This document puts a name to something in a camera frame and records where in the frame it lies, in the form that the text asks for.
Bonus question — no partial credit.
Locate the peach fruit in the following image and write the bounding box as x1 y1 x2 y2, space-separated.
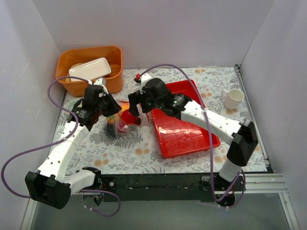
120 102 130 111

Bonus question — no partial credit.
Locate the clear zip bag orange zipper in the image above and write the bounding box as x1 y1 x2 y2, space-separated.
104 101 150 138

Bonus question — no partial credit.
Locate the dark grape bunch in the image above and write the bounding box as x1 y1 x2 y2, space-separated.
103 123 117 139

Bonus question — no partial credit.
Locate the red plastic tray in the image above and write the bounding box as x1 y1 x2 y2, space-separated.
152 80 210 159

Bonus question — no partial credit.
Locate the orange red tomato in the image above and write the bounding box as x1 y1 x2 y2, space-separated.
106 114 119 125

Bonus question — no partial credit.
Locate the wrinkled red fruit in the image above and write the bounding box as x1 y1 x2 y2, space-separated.
118 121 129 132

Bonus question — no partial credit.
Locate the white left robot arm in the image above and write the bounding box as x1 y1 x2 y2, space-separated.
25 83 121 209

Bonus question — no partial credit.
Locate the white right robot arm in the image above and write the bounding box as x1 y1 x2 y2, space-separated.
128 74 258 191

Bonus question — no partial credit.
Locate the patterned small bowl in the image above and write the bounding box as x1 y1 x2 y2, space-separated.
61 97 82 117

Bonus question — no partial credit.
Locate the yellow plate in tub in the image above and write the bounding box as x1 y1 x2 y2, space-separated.
65 62 83 83

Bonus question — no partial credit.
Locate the white rectangular dish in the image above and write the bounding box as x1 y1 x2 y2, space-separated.
68 57 111 80

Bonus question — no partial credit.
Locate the white mug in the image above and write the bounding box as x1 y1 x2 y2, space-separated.
221 89 245 110

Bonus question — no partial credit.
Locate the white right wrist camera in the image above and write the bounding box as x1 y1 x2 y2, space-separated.
134 73 152 94

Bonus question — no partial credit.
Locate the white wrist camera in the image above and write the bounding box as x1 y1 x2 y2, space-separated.
134 73 152 94
93 78 106 86

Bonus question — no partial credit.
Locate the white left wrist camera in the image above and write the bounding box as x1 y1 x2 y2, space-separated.
93 78 106 86

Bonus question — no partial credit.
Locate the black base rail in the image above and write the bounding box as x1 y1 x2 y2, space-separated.
71 171 243 202

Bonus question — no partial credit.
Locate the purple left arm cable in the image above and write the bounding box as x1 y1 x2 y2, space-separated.
0 76 121 218

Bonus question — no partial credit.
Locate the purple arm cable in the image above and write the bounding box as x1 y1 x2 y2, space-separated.
0 76 121 218
134 63 247 208

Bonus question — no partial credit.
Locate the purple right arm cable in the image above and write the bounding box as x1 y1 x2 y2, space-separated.
134 63 247 208

